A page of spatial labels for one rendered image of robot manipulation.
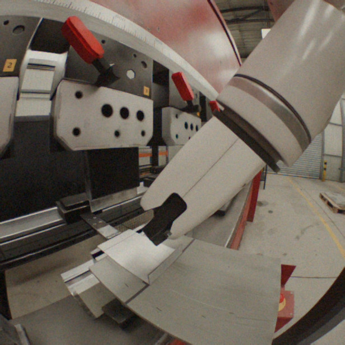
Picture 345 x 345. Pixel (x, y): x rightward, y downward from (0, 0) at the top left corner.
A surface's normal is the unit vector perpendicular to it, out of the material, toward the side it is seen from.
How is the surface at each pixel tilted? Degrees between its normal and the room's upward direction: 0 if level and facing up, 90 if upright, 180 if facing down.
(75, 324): 0
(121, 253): 0
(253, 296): 0
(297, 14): 72
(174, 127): 90
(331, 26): 96
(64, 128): 90
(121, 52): 90
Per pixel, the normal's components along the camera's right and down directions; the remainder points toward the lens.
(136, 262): 0.00, -0.98
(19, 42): 0.83, 0.10
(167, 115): -0.56, 0.15
